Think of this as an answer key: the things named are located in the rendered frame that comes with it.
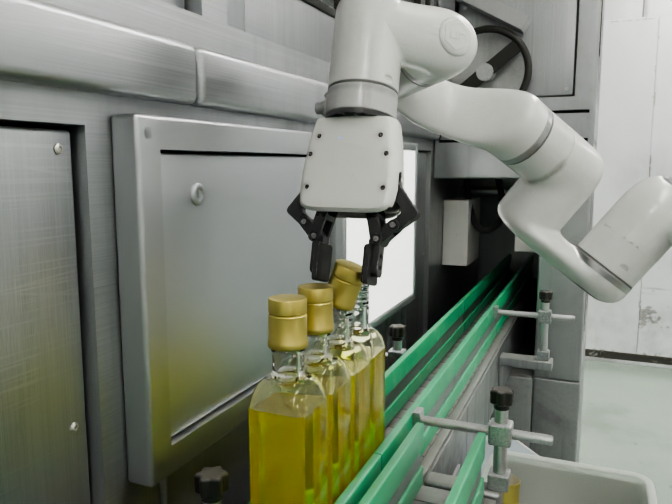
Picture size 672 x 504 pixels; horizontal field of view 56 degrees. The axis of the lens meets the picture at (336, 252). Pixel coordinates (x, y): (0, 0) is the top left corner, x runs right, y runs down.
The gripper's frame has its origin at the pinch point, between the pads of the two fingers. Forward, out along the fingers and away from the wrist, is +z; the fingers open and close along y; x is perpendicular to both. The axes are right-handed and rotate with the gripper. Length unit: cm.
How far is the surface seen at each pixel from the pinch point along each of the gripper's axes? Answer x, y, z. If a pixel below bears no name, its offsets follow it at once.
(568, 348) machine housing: 105, 17, 8
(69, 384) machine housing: -18.3, -16.6, 13.3
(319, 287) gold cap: -5.9, 0.0, 2.8
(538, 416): 109, 11, 25
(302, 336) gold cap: -10.4, 0.9, 7.3
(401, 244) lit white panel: 63, -14, -10
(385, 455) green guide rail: 8.8, 3.3, 20.0
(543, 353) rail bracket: 83, 13, 9
